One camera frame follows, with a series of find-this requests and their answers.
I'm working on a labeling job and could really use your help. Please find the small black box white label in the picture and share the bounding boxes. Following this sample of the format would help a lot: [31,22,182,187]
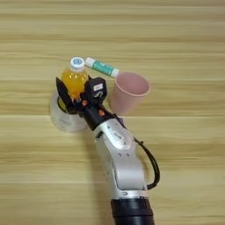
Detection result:
[84,76,108,104]

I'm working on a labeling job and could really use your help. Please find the green white glue stick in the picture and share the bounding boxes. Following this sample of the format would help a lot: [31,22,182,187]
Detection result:
[84,56,120,78]

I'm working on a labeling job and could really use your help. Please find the orange juice bottle white cap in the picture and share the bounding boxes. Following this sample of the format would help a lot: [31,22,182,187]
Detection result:
[61,56,90,100]

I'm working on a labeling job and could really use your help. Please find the clear tape roll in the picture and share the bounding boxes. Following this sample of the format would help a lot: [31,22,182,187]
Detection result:
[48,90,90,134]

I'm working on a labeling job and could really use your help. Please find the pink plastic cup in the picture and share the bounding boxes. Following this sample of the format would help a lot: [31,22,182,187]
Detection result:
[109,71,152,116]

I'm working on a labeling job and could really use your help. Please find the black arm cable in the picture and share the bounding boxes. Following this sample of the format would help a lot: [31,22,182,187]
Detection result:
[133,136,162,191]

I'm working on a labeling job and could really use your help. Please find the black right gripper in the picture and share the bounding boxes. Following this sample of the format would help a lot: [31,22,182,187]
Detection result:
[55,75,118,132]

